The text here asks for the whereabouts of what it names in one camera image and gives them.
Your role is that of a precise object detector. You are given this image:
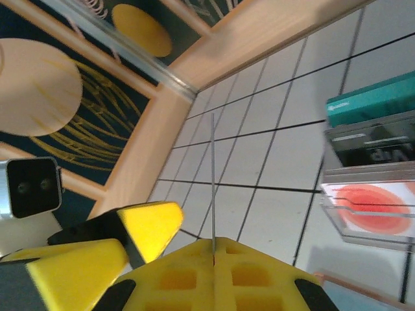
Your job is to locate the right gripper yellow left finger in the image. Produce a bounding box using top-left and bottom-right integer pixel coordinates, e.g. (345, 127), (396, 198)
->
(95, 238), (215, 311)

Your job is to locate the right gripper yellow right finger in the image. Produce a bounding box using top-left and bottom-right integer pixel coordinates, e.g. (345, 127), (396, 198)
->
(213, 237), (340, 311)

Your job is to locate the teal plastic card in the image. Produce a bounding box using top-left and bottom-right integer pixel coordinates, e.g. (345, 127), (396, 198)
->
(209, 112), (217, 260)
(325, 71), (415, 129)

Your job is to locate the green card packet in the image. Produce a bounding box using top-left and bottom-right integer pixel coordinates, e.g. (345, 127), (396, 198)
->
(324, 117), (415, 169)

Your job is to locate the white card with red circle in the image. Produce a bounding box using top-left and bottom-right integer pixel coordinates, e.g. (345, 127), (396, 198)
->
(320, 181), (415, 239)

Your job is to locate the aluminium corner post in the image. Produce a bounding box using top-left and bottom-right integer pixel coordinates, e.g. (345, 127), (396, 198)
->
(40, 0), (201, 100)

